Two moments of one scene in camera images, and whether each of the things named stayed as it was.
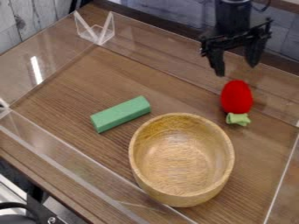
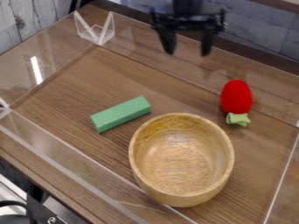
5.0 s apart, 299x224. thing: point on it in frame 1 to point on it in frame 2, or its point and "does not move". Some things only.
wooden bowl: x=182 y=155 does not move
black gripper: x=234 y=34 to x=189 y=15
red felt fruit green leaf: x=237 y=98 does not move
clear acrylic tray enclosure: x=118 y=123 does not move
